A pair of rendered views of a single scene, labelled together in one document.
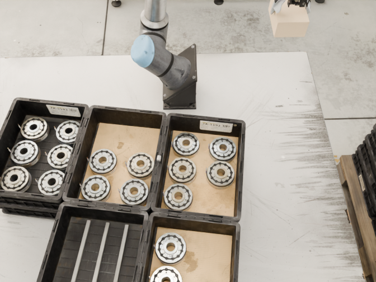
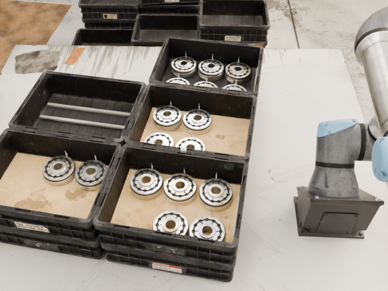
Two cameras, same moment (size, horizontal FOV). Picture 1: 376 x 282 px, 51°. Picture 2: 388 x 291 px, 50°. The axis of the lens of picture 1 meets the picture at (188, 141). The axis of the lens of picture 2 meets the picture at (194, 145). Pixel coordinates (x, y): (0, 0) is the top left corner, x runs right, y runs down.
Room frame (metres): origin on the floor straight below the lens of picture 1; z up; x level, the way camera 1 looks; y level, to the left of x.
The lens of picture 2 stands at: (0.76, -0.74, 1.92)
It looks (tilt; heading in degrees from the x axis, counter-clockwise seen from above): 48 degrees down; 95
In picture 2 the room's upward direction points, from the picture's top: 1 degrees counter-clockwise
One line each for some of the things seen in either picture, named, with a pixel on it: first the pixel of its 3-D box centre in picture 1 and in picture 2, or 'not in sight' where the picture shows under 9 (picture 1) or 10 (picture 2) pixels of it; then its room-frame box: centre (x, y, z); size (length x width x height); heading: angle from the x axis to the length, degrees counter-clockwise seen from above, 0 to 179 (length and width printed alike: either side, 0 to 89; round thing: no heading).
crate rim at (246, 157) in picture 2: (118, 155); (193, 120); (0.67, 0.25, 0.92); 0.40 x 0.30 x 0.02; 174
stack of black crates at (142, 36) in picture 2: not in sight; (168, 50); (0.40, 1.46, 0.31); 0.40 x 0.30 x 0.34; 3
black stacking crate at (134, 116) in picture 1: (120, 161); (194, 130); (0.67, 0.25, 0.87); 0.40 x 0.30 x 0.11; 174
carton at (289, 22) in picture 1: (287, 15); not in sight; (1.22, -0.39, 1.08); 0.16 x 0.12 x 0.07; 3
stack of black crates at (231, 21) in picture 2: not in sight; (231, 44); (0.80, 1.48, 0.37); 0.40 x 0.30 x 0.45; 3
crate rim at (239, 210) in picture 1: (201, 164); (174, 193); (0.64, -0.05, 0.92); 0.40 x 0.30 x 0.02; 174
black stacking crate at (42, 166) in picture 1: (41, 153); (208, 75); (0.70, 0.55, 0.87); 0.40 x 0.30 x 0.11; 174
